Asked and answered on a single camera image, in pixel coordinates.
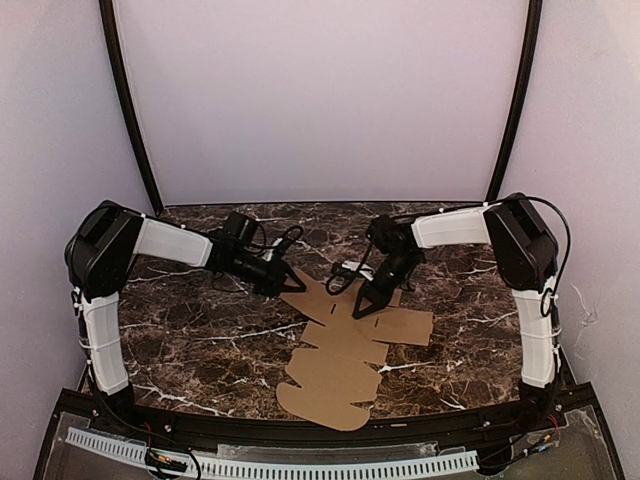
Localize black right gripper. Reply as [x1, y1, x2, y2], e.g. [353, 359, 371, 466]
[352, 253, 421, 320]

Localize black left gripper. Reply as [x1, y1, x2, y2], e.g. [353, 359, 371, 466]
[229, 249, 306, 297]

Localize brown cardboard box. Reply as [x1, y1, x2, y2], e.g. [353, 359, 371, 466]
[276, 269, 433, 431]

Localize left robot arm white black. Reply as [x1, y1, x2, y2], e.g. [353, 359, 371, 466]
[64, 200, 306, 436]

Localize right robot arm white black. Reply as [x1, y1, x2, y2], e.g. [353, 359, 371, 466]
[352, 193, 569, 434]

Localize right small circuit board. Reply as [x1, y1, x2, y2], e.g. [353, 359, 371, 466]
[522, 431, 560, 457]

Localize small circuit board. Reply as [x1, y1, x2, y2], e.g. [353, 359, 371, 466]
[144, 449, 187, 479]
[522, 431, 560, 457]

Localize left small circuit board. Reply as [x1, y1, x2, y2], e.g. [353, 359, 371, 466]
[144, 449, 187, 479]

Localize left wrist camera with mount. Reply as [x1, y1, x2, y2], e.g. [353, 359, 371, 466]
[262, 237, 292, 262]

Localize white slotted cable duct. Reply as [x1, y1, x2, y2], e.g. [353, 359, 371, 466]
[65, 427, 479, 479]

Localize black front table rail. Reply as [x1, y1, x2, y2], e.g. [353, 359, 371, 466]
[59, 384, 596, 456]

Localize right black frame post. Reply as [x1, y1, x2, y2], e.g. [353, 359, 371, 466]
[486, 0, 543, 201]

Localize black frame post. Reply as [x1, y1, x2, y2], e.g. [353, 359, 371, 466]
[486, 0, 543, 201]
[98, 0, 164, 215]

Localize left black frame post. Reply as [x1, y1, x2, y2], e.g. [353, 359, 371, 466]
[98, 0, 164, 215]

